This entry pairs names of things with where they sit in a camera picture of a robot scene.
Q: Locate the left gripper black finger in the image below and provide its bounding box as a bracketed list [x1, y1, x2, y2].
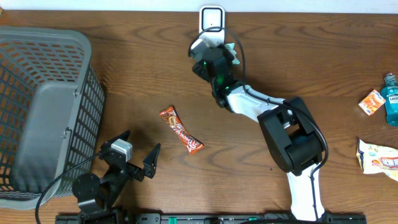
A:
[142, 143, 161, 173]
[102, 130, 131, 149]

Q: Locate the teal wet wipes pack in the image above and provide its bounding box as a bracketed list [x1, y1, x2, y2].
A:
[224, 43, 240, 65]

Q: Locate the red chocolate bar wrapper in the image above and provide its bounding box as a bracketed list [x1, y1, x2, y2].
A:
[159, 106, 205, 154]

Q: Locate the orange tissue pack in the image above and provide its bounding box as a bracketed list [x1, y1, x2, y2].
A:
[358, 90, 386, 116]

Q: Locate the blue liquid bottle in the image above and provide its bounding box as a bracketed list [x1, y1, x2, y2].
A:
[381, 73, 398, 126]

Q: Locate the yellow snack package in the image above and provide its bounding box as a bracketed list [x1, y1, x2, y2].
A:
[356, 139, 397, 181]

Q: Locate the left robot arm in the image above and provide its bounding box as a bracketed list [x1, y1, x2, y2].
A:
[72, 130, 161, 223]

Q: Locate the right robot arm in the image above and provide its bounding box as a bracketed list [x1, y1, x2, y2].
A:
[188, 45, 327, 221]

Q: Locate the white barcode scanner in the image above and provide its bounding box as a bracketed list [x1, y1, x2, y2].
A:
[199, 6, 225, 47]

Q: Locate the grey plastic shopping basket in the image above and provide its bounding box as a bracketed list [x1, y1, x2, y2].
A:
[1, 26, 104, 210]

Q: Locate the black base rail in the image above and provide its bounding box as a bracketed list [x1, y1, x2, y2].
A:
[55, 212, 368, 224]

